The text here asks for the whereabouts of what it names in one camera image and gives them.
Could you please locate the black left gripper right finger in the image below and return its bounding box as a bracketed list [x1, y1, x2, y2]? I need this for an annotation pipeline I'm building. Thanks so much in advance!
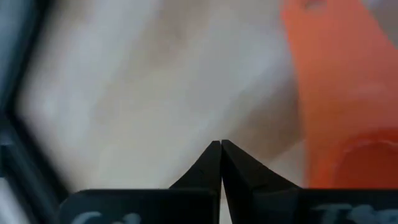
[221, 139, 398, 224]

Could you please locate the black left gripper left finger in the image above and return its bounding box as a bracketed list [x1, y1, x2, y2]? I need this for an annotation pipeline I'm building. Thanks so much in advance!
[58, 140, 223, 224]

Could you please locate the orange measuring cup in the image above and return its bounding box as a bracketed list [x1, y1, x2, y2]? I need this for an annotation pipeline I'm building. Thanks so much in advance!
[280, 0, 398, 190]

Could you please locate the black aluminium table frame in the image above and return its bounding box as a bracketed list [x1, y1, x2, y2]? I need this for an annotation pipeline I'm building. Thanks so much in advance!
[0, 0, 70, 224]

